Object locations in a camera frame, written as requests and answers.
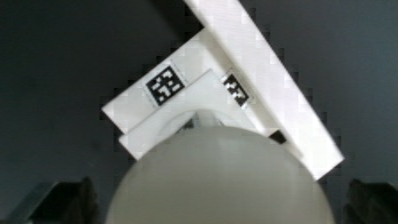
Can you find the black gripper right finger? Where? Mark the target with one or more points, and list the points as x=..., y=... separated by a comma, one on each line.
x=372, y=206

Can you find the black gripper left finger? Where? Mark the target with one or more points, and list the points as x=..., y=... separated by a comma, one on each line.
x=61, y=203

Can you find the white lamp bulb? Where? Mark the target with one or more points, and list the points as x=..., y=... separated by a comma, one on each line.
x=216, y=177

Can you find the white right fence bar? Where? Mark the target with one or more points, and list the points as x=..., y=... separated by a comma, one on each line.
x=280, y=104

